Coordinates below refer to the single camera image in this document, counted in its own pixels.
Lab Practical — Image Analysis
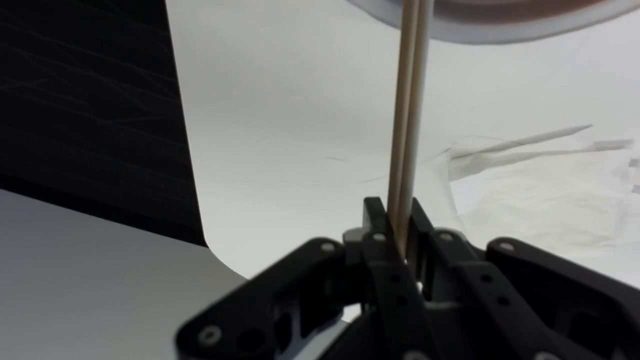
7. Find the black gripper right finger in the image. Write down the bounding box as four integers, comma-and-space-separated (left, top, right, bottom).
409, 207, 640, 360

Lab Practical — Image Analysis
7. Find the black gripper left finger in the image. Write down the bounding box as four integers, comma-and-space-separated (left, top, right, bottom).
176, 198, 428, 360

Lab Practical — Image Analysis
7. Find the wooden chopstick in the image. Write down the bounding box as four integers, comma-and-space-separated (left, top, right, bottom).
401, 0, 434, 222
388, 0, 420, 253

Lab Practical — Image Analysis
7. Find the white bowl with blocks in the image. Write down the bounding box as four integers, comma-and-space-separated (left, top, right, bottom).
347, 0, 640, 46

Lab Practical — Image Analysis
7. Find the clear plastic bag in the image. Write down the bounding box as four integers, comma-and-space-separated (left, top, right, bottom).
418, 127, 639, 259

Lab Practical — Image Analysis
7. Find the grey laptop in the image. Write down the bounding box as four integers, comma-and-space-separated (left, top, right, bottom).
0, 191, 243, 360

